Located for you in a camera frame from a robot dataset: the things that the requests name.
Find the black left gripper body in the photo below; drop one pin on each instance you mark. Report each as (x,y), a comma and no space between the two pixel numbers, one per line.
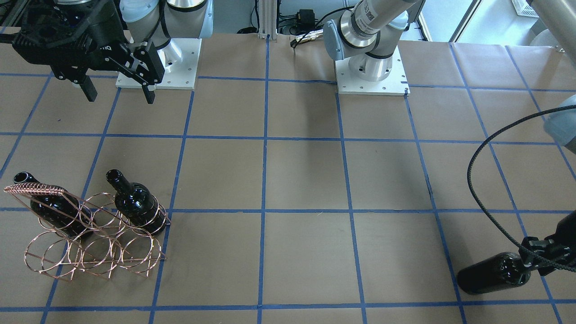
(568,240)

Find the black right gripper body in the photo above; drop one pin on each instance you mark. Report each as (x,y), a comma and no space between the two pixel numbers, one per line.
(104,27)

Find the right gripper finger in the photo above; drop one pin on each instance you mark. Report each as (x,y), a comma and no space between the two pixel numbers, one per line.
(87,86)
(149,93)

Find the dark wine bottle carried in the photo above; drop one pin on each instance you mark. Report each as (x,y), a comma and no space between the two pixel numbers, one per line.
(500,272)

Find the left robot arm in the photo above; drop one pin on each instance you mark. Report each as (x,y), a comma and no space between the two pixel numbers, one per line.
(558,19)

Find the dark wine bottle in basket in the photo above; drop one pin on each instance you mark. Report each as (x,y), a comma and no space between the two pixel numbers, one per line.
(136,203)

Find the copper wire wine basket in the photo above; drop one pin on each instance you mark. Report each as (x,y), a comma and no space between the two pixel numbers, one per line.
(107,243)

